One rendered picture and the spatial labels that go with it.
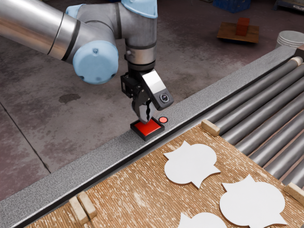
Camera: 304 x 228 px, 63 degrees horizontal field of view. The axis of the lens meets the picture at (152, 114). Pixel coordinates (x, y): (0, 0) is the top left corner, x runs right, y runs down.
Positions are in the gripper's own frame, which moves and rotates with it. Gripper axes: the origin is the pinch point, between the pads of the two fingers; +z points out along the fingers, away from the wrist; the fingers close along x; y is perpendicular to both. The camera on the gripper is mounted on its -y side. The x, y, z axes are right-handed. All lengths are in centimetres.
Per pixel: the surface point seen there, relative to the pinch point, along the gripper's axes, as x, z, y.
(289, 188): -10.6, -0.9, -38.7
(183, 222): 13.1, 0.0, -28.6
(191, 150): -2.0, 0.0, -16.3
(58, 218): 32.8, 1.2, -10.6
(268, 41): -281, 94, 97
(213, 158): -4.6, -0.1, -21.6
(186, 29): -228, 94, 194
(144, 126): 0.9, 1.8, 0.1
